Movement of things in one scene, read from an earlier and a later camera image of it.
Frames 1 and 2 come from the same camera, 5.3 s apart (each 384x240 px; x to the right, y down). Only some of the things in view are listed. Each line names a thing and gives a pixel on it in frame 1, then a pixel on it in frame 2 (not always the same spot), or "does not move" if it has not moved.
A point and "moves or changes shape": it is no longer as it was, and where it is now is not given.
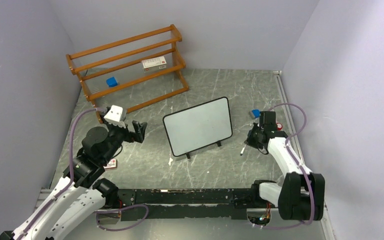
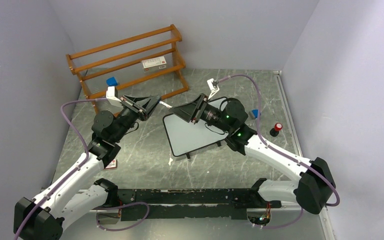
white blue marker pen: x=242 y=151 moves or changes shape
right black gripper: x=250 y=141 to x=193 y=110
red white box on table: x=112 y=164 does not move
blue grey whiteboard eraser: x=256 y=113 does not move
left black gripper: x=138 y=135 to x=142 y=106
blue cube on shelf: x=111 y=82 does not move
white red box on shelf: x=153 y=64 does not move
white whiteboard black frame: x=195 y=128 does not move
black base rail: x=224 y=203 does not move
